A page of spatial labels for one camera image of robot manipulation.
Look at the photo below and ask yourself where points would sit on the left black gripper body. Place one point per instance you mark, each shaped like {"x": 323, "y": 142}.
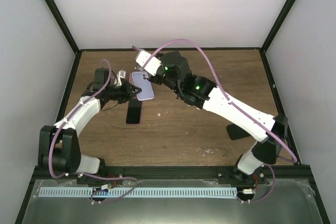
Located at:
{"x": 122, "y": 95}

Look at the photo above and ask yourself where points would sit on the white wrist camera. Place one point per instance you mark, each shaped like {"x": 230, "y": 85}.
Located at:
{"x": 148, "y": 63}
{"x": 119, "y": 79}

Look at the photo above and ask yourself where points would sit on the black front mounting rail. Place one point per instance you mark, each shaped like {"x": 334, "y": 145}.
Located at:
{"x": 224, "y": 174}

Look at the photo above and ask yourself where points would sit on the black phone case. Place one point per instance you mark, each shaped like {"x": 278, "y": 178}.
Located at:
{"x": 236, "y": 133}

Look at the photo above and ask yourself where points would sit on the light blue slotted cable duct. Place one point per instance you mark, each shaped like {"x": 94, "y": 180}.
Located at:
{"x": 141, "y": 192}

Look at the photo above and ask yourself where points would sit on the pink phone case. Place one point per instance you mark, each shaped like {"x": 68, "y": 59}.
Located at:
{"x": 131, "y": 79}

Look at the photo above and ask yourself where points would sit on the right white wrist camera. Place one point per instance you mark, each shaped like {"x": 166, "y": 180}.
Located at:
{"x": 148, "y": 63}

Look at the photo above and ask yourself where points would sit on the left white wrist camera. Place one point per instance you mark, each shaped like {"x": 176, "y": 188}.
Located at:
{"x": 119, "y": 79}

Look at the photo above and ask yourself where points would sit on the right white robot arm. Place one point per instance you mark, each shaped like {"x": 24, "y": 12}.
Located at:
{"x": 269, "y": 132}

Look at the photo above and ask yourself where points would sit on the lavender phone case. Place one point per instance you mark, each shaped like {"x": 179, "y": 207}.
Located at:
{"x": 141, "y": 80}

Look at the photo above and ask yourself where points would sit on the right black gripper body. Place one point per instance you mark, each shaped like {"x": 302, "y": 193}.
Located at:
{"x": 151, "y": 79}

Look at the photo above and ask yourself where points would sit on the black screen pink phone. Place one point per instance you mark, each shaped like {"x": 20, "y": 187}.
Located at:
{"x": 134, "y": 111}

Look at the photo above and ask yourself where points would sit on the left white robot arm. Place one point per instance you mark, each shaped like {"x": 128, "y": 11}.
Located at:
{"x": 59, "y": 150}

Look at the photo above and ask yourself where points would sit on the black enclosure frame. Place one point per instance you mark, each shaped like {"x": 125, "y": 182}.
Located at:
{"x": 39, "y": 173}

